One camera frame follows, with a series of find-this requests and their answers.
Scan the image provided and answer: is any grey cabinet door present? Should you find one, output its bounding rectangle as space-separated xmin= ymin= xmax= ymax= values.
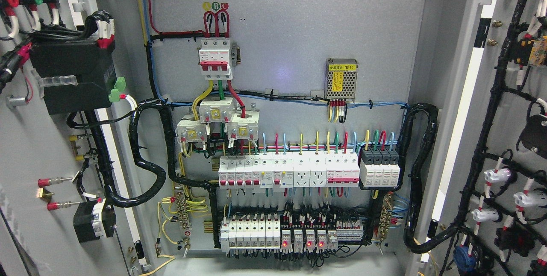
xmin=0 ymin=0 xmax=150 ymax=276
xmin=403 ymin=0 xmax=546 ymax=276

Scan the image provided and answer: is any white current transformer group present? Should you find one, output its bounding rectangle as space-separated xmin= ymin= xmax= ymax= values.
xmin=176 ymin=97 xmax=260 ymax=145

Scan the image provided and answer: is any white socket breaker row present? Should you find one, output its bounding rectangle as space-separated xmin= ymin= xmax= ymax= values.
xmin=218 ymin=151 xmax=359 ymax=192

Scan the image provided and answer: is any metal mesh power supply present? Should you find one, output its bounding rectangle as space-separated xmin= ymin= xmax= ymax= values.
xmin=324 ymin=58 xmax=358 ymax=100

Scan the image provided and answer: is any white red main breaker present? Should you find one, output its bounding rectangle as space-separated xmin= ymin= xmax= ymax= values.
xmin=199 ymin=37 xmax=241 ymax=81

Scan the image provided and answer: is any black relay terminal row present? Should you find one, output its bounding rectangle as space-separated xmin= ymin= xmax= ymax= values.
xmin=278 ymin=203 xmax=364 ymax=255

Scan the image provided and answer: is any black white surge protector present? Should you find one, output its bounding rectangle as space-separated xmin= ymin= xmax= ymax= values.
xmin=359 ymin=148 xmax=400 ymax=191

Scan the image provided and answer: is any white lower breaker row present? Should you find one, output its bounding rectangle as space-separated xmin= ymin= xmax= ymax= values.
xmin=220 ymin=215 xmax=282 ymax=254

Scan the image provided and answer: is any brass ground terminal bar left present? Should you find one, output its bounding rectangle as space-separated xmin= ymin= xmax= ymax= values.
xmin=174 ymin=184 xmax=192 ymax=239

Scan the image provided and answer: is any brass ground terminal bar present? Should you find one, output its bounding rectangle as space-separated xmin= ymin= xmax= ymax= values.
xmin=377 ymin=192 xmax=393 ymax=242
xmin=174 ymin=184 xmax=192 ymax=239

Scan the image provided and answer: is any brass ground terminal bar right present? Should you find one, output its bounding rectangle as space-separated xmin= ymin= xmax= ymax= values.
xmin=377 ymin=192 xmax=393 ymax=242

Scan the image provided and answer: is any black digital power meter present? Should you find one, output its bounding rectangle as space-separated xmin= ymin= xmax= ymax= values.
xmin=30 ymin=38 xmax=117 ymax=115

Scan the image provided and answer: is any black wrapped cable loom left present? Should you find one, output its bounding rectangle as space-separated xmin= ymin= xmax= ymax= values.
xmin=128 ymin=99 xmax=221 ymax=249

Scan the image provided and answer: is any black wrapped cable loom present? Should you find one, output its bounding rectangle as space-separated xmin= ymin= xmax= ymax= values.
xmin=402 ymin=103 xmax=460 ymax=254
xmin=128 ymin=99 xmax=221 ymax=249

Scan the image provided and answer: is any black wrapped cable loom right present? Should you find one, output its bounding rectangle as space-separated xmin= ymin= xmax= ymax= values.
xmin=402 ymin=103 xmax=460 ymax=254

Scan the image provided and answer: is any white rotary selector switch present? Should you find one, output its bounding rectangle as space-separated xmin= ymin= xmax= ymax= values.
xmin=74 ymin=200 xmax=117 ymax=243

